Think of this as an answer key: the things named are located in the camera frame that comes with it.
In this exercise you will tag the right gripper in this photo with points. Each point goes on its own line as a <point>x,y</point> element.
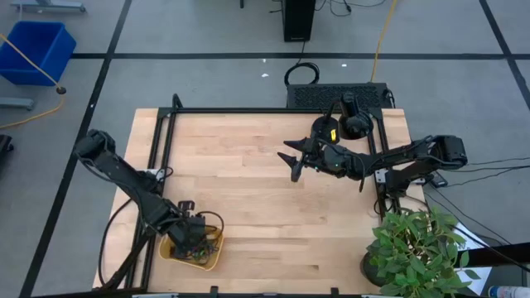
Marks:
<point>331,159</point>

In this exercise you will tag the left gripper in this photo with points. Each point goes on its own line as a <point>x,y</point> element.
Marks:
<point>190,232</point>

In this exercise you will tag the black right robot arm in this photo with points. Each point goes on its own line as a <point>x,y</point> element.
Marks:
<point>414,155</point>

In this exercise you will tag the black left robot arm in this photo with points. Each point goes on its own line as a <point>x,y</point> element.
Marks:
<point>128,182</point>

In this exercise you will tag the yellow plastic bin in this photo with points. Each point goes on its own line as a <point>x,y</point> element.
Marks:
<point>165,250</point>

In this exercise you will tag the black perforated computer case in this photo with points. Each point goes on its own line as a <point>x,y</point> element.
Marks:
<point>314,95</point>

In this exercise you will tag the black computer tower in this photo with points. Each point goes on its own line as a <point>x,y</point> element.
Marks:
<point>298,20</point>

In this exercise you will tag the dark plant pot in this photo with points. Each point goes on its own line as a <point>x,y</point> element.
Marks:
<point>366,269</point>

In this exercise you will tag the green leafy plant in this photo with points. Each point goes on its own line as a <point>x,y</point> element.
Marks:
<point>414,252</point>

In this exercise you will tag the wooden pole with black end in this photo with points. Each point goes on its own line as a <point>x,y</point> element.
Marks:
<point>61,89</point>

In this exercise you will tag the black caster base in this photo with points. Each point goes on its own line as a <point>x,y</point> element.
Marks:
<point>4,145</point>

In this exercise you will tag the grey metal stand foot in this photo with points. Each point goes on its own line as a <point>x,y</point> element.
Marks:
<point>16,103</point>
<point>49,6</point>

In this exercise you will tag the white paper sheet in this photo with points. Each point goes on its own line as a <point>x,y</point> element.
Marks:
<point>476,281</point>

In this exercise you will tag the blue plastic crate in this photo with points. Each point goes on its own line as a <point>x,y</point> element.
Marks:
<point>49,41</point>

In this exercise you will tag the white plastic bottle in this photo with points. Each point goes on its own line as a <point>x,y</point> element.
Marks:
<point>509,293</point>

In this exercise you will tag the white arm base bracket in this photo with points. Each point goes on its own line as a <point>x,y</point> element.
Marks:
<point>152,174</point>

